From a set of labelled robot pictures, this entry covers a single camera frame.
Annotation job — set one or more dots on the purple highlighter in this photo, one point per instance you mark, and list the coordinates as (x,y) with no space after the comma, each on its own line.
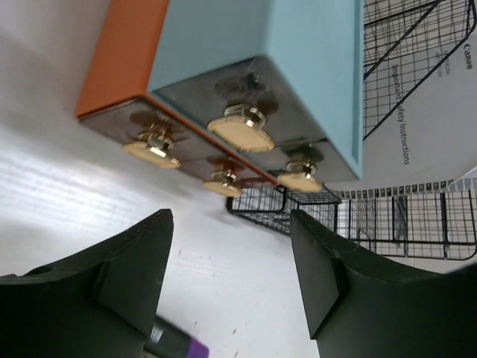
(168,340)

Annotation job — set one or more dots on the teal mini drawer chest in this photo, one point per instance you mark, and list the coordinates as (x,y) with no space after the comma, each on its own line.
(233,92)

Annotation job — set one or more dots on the black wire mesh organizer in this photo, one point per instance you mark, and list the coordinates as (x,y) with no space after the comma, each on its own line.
(405,43)

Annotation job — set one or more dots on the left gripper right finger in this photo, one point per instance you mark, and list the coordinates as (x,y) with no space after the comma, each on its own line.
(361,304)

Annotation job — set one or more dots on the white spiral notebook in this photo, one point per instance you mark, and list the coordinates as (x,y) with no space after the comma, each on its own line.
(417,130)

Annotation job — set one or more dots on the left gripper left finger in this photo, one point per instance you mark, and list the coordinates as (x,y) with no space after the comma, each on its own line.
(99,302)

